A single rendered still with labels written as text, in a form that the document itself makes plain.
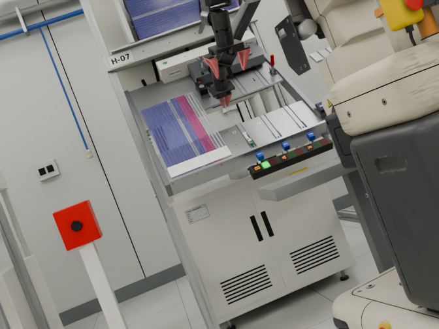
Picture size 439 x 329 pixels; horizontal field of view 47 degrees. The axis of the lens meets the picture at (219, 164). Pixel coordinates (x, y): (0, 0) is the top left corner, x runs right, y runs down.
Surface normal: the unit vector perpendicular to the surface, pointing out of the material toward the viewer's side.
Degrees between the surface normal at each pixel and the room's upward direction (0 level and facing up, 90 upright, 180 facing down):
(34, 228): 90
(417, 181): 90
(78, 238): 90
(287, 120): 43
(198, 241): 90
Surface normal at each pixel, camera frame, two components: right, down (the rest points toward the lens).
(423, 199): -0.88, 0.35
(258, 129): -0.17, -0.71
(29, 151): 0.14, -0.04
